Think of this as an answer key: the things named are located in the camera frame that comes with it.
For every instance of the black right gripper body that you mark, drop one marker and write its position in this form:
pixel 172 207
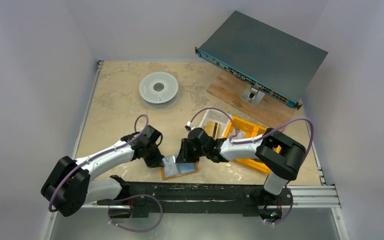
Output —
pixel 186 150

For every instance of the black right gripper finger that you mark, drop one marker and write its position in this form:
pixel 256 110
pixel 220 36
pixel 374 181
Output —
pixel 192 153
pixel 182 155

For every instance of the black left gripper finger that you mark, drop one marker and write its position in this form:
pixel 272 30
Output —
pixel 160 158
pixel 152 162

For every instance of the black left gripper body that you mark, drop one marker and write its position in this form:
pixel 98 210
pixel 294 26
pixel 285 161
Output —
pixel 152 150

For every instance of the yellow leather card holder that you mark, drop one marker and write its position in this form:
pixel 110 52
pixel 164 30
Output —
pixel 171 169

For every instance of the gold credit cards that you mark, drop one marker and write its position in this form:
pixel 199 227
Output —
pixel 212 129

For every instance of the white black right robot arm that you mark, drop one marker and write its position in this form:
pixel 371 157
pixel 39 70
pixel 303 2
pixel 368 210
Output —
pixel 283 155

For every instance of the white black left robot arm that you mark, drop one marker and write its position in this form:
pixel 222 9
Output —
pixel 73 182

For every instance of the white card in bin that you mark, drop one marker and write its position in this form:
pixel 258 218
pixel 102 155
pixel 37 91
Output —
pixel 240 135

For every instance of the white plastic bin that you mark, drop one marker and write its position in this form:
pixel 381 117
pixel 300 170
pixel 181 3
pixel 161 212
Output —
pixel 215 116

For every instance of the yellow plastic bin right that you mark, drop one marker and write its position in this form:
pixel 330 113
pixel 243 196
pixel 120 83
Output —
pixel 252 163

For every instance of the yellow plastic bin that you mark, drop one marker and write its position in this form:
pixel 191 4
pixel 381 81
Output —
pixel 240 124
pixel 252 163

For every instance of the yellow plastic bin middle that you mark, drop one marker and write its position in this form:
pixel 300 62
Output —
pixel 240 124

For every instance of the white filament spool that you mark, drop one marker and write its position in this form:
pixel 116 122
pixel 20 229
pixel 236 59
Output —
pixel 159 90

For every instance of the brown wooden board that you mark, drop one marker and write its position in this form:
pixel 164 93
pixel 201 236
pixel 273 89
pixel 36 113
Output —
pixel 269 112

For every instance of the grey metal stand bracket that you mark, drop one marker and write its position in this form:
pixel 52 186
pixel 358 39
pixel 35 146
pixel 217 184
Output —
pixel 252 95

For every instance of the aluminium frame rail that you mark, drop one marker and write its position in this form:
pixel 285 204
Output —
pixel 51 216

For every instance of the blue grey network switch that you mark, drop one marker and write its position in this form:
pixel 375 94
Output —
pixel 270 60

